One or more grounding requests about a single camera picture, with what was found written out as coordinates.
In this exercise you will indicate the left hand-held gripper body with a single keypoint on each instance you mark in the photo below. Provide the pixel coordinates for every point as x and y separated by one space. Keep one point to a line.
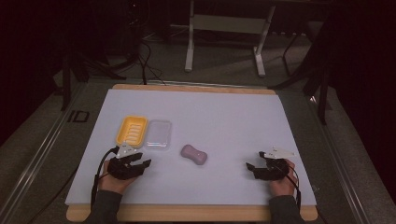
124 168

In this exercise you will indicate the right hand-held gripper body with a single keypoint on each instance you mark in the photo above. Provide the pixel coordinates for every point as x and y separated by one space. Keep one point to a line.
274 168

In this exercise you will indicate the person's right hand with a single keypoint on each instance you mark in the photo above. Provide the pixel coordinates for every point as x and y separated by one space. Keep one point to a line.
281 185

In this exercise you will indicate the person's left hand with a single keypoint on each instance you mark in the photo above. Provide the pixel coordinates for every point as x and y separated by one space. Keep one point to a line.
113 184

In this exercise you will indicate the yellow soap dish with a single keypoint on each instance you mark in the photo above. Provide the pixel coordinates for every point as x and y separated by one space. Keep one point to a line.
132 129

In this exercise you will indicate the clear plastic lid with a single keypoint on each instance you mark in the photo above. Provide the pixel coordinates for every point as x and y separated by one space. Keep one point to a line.
158 133

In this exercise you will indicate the purple soap bar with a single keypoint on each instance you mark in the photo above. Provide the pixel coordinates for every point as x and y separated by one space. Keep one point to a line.
194 154

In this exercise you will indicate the white table mat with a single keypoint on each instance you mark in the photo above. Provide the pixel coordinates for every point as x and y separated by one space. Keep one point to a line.
218 124

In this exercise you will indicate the black metal stand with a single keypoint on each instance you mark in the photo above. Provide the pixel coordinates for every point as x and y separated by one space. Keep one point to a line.
320 84

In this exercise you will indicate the aluminium rail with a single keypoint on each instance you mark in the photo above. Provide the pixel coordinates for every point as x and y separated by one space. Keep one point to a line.
34 161
339 168

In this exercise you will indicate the white metal stand frame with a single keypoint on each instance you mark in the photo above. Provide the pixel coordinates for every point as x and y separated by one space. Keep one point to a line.
229 24

